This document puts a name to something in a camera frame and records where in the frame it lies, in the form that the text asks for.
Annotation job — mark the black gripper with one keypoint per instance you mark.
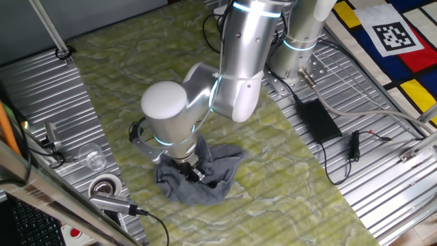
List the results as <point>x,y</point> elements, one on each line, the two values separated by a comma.
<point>182,167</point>

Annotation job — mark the dark grey cloth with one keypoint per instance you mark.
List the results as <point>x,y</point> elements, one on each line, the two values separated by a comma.
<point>218,177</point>

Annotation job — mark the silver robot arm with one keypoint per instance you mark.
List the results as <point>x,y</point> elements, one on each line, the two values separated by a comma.
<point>246,51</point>

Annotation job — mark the coloured block pattern cloth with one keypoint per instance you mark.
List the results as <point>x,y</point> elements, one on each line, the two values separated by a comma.
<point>375,61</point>

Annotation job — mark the green marble pattern mat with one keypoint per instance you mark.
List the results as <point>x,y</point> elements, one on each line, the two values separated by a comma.
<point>273,205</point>

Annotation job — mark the clear plastic cup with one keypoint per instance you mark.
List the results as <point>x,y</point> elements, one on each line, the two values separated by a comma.
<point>92,159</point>

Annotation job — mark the black power adapter brick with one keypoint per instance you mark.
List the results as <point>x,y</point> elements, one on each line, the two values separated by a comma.
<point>317,119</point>

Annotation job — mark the grey box with red button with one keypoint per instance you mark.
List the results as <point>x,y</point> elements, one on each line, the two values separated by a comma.
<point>73,233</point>

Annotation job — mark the white power strip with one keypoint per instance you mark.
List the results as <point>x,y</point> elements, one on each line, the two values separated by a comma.
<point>218,10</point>

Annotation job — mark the black keyboard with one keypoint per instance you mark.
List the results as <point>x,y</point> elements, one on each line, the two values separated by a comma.
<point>34,229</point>

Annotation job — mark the orange pole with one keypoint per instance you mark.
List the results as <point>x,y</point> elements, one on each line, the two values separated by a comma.
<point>7,126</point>

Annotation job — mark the thin metal pole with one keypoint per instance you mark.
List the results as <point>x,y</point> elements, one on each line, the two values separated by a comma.
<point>51,30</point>

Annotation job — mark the white fiducial marker sheet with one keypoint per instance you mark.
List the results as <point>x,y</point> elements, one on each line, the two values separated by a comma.
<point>367,17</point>

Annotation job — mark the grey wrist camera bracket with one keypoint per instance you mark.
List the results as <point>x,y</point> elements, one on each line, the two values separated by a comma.
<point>147,150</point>

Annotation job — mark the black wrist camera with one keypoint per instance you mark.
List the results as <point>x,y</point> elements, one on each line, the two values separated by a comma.
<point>134,131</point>

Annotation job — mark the silver ribbed camera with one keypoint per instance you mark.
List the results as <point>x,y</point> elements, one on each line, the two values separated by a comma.
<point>112,203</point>

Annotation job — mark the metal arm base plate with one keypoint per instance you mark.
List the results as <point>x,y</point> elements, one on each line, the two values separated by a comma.
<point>283,89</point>

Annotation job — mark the shiny metal frame bar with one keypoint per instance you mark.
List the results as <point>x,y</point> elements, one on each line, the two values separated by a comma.
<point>51,198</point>

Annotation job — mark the small silver camera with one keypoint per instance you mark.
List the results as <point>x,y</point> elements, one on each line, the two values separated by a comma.
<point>52,133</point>

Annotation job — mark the aluminium frame profile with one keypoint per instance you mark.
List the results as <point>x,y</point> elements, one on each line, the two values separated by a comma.
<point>423,147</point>

